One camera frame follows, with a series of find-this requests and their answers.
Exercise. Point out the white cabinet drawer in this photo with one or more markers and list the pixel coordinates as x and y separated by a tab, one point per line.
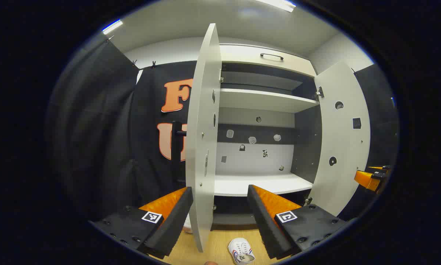
242	55

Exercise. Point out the black backdrop cloth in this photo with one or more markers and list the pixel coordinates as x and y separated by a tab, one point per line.
95	129
378	110

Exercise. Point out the ceiling light strip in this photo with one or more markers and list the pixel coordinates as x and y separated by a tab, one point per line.
279	4
112	27

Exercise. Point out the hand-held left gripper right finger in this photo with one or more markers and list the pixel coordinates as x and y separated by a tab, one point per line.
262	224

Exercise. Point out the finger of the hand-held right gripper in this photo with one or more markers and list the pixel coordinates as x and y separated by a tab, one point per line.
366	180
378	168

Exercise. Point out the white shoe cabinet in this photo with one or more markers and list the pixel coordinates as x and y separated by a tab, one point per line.
242	162

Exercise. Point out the white cabinet door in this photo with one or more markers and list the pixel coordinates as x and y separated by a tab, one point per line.
338	140
202	110

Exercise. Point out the white shoe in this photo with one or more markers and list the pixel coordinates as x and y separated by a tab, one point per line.
238	246

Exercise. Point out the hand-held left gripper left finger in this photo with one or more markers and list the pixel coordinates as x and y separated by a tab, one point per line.
174	224

